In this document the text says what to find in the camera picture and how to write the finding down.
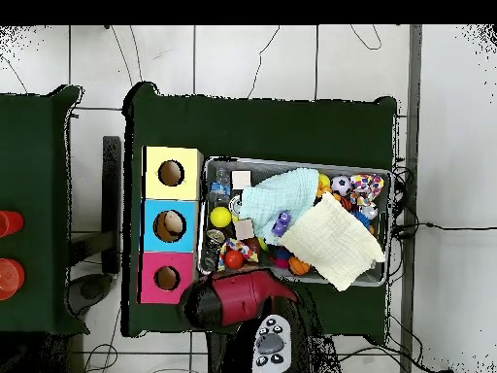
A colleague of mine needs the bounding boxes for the clear mesh bin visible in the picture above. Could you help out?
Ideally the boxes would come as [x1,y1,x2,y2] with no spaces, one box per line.
[197,156,393,288]

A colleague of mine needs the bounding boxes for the wooden box with three holes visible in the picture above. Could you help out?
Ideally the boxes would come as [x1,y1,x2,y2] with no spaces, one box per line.
[139,145,205,306]

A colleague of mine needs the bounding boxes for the large wooden cube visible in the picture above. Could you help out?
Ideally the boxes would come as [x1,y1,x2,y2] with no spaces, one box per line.
[233,219,256,241]

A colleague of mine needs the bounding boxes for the mint green muslin cloth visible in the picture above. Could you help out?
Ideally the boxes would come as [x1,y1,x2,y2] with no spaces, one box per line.
[238,167,320,247]

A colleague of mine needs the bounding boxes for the small wooden cube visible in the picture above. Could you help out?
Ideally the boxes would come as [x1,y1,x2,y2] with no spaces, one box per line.
[231,170,253,190]

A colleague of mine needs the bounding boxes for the yellow smiley ball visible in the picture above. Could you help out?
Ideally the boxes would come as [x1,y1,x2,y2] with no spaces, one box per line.
[209,205,233,229]

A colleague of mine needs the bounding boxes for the black soda can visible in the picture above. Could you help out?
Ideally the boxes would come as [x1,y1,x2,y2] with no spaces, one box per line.
[205,228,227,249]

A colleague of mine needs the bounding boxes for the red ball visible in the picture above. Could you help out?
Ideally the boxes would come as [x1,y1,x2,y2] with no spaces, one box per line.
[224,249,246,270]

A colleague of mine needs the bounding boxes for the pale yellow muslin cloth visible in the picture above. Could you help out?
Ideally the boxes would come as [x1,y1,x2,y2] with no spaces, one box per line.
[279,191,387,292]

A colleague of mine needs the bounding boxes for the black and white soccer ball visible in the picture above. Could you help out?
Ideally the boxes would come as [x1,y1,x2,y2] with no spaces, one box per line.
[330,174,354,197]

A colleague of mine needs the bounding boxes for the black chair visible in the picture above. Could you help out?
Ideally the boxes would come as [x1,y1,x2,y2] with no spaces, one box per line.
[68,135,124,316]

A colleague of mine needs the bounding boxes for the green cloth side table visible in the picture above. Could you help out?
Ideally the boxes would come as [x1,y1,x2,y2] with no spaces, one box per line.
[0,85,85,335]

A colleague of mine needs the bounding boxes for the red plastic cup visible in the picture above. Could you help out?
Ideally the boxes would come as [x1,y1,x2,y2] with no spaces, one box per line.
[0,257,26,302]
[0,209,24,238]

